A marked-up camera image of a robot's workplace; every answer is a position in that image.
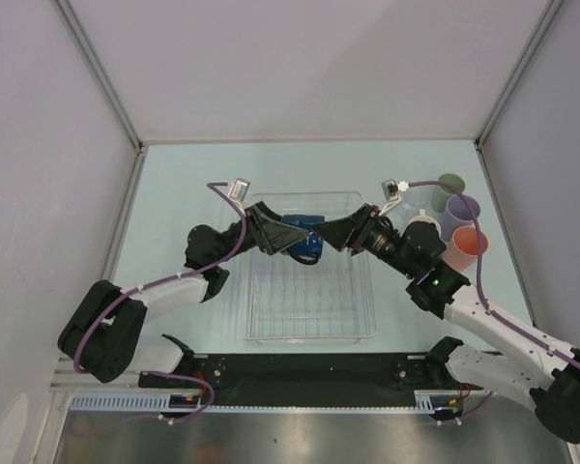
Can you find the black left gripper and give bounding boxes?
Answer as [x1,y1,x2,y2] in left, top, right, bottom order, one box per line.
[212,201,308,265]

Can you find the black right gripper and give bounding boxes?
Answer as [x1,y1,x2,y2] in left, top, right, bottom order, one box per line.
[311,203,418,278]

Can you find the dark blue ceramic mug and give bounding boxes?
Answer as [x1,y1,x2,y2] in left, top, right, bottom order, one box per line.
[282,215,325,266]

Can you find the clear glass cup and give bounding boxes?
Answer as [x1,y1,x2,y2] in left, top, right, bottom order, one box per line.
[398,186,432,219]

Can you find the white ceramic mug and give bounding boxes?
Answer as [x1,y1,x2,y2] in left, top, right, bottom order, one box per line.
[408,209,441,233]

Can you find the light green plastic cup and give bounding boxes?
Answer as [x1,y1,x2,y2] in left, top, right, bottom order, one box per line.
[431,173,466,213]

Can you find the lavender plastic cup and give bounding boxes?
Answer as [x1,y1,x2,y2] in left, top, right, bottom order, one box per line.
[440,195,480,242]

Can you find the pink plastic cup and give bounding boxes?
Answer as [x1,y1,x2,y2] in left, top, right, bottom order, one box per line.
[443,225,489,273]

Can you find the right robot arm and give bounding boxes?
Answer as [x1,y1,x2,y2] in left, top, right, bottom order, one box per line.
[313,204,580,444]

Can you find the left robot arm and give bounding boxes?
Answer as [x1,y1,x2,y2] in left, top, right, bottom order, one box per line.
[57,202,309,387]

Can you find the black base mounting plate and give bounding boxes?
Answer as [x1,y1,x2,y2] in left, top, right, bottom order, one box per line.
[138,352,484,408]

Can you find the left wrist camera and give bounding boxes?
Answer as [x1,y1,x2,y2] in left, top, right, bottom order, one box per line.
[227,178,250,203]

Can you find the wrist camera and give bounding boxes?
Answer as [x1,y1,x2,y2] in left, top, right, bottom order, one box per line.
[379,179,410,217]
[227,178,250,203]

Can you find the white wire dish rack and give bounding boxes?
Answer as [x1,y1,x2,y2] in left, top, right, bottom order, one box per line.
[244,190,380,346]

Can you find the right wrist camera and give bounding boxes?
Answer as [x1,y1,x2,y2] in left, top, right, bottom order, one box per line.
[379,179,410,217]

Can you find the white slotted cable duct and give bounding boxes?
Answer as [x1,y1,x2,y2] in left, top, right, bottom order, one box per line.
[70,389,465,415]

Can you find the right aluminium frame post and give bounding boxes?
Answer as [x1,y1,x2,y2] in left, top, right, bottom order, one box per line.
[474,0,567,150]

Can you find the aluminium frame post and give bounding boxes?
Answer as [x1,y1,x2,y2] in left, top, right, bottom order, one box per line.
[474,0,567,150]
[50,0,143,153]

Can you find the left aluminium frame post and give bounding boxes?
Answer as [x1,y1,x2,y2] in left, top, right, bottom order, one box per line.
[50,0,143,153]

